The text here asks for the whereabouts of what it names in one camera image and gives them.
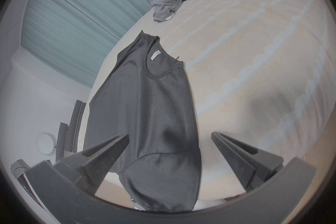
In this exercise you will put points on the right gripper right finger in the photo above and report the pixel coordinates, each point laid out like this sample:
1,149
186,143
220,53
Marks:
246,162

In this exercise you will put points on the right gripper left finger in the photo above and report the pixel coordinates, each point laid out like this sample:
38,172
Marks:
97,162

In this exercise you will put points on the black long-sleeved top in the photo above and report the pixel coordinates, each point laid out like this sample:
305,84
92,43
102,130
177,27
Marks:
152,118

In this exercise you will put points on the bed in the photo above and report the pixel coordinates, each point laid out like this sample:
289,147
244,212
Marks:
262,60

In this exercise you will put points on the black chest of drawers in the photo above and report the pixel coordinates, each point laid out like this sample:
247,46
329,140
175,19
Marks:
76,125

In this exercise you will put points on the round white mirror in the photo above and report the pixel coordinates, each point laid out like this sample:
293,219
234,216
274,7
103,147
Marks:
46,144

